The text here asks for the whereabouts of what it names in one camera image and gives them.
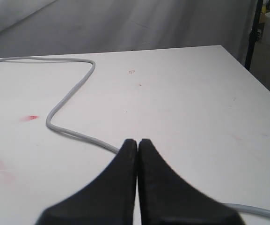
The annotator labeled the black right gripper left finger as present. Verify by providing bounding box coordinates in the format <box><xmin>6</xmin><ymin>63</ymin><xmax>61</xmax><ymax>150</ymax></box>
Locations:
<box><xmin>37</xmin><ymin>139</ymin><xmax>138</xmax><ymax>225</ymax></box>

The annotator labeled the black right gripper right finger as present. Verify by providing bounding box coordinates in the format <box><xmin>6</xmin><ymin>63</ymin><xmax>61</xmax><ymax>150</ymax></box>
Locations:
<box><xmin>138</xmin><ymin>139</ymin><xmax>244</xmax><ymax>225</ymax></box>

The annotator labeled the black tripod stand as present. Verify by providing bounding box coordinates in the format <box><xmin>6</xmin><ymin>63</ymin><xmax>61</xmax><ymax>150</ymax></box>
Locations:
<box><xmin>244</xmin><ymin>0</ymin><xmax>263</xmax><ymax>71</ymax></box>

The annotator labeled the grey backdrop cloth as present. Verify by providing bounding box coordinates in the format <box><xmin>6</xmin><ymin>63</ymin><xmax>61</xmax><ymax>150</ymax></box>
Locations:
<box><xmin>0</xmin><ymin>0</ymin><xmax>256</xmax><ymax>60</ymax></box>

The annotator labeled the grey power cable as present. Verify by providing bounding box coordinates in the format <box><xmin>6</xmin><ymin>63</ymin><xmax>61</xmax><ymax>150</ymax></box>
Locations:
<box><xmin>0</xmin><ymin>57</ymin><xmax>270</xmax><ymax>218</ymax></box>

